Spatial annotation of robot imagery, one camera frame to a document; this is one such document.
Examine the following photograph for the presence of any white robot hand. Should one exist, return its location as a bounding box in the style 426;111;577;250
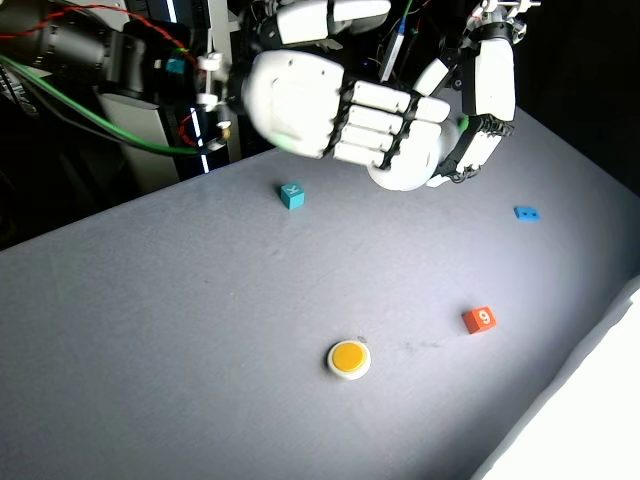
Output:
238;0;452;169
412;23;518;189

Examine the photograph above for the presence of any teal letter cube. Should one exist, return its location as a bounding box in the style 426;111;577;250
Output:
279;181;306;211

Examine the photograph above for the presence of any grey plug connector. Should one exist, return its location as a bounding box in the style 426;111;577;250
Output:
378;19;407;84

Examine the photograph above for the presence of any orange number cube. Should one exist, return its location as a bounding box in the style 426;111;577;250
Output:
461;305;498;335

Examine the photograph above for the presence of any yellow button white rim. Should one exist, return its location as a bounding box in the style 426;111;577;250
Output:
326;338;373;382

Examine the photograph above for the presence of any grey table cloth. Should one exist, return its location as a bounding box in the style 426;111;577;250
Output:
0;107;640;480

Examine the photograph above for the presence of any green cable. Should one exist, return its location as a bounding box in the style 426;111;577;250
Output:
0;53;214;157

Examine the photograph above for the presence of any red cable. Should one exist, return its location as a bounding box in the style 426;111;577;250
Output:
0;3;201;69

